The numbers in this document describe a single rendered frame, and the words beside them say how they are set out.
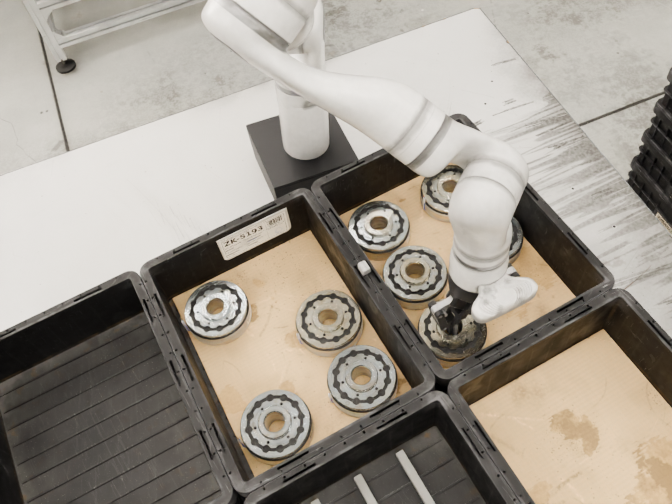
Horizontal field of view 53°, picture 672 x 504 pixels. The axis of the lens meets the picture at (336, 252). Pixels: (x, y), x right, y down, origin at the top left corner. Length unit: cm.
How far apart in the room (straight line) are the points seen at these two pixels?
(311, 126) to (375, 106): 56
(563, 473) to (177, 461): 54
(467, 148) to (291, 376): 48
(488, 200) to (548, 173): 71
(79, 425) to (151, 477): 15
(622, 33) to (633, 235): 158
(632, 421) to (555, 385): 11
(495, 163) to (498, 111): 78
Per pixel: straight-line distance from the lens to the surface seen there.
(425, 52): 166
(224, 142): 153
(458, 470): 101
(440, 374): 94
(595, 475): 103
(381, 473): 100
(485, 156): 77
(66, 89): 294
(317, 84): 72
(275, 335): 109
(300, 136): 128
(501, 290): 89
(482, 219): 74
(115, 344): 117
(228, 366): 109
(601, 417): 106
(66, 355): 119
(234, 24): 70
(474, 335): 104
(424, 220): 118
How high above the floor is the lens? 180
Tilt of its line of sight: 57 degrees down
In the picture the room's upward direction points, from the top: 10 degrees counter-clockwise
